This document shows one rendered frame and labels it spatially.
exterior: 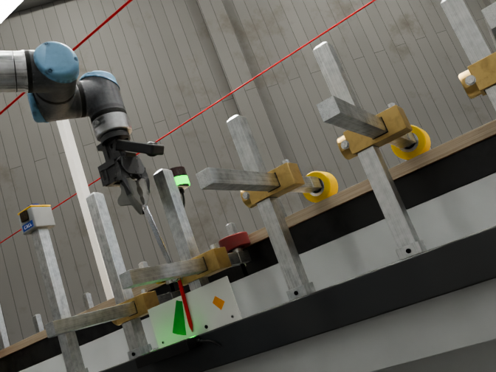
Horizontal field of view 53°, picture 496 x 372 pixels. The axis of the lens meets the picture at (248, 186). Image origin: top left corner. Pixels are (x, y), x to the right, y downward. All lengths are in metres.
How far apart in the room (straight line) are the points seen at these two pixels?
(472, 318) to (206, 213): 4.74
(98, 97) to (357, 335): 0.81
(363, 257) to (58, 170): 5.05
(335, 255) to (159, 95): 4.98
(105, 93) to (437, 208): 0.83
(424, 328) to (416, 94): 5.51
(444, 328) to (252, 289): 0.56
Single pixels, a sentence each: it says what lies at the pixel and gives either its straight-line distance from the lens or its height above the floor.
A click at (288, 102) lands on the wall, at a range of 6.02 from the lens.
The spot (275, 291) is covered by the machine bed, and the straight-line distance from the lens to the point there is 1.35.
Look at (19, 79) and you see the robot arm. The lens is 1.16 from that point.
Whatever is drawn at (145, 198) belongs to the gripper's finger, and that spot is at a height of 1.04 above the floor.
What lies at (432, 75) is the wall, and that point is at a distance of 6.59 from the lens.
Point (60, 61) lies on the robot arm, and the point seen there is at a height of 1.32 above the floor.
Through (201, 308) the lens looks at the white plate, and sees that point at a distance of 1.20.
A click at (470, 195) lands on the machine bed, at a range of 1.18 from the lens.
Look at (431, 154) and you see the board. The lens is 1.18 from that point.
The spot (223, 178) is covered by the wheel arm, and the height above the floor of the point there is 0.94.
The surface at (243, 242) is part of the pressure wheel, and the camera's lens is 1.30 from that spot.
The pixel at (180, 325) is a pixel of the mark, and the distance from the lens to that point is 1.25.
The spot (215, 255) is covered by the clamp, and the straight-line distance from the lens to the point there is 1.16.
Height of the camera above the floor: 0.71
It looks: 13 degrees up
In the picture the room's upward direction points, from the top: 20 degrees counter-clockwise
